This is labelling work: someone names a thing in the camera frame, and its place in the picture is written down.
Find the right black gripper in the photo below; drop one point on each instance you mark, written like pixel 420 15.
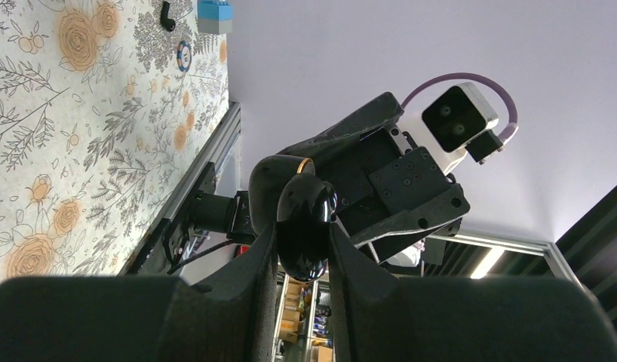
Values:
pixel 391 194

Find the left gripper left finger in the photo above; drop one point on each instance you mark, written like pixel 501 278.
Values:
pixel 225 317

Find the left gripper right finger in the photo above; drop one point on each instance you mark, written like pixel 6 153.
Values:
pixel 379 317

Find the black oval case lid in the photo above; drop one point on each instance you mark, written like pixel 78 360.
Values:
pixel 306 208

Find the black earbud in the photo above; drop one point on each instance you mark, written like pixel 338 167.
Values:
pixel 166 22

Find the black earbud charging case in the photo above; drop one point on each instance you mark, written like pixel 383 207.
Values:
pixel 267 181

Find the floral patterned table mat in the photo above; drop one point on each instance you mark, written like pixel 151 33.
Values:
pixel 97 127

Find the blue white eraser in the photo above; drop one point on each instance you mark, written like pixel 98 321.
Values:
pixel 214 17

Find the round blue white token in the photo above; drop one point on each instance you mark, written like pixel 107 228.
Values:
pixel 184 56

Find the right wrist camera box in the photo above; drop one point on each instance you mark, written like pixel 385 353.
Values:
pixel 457 124

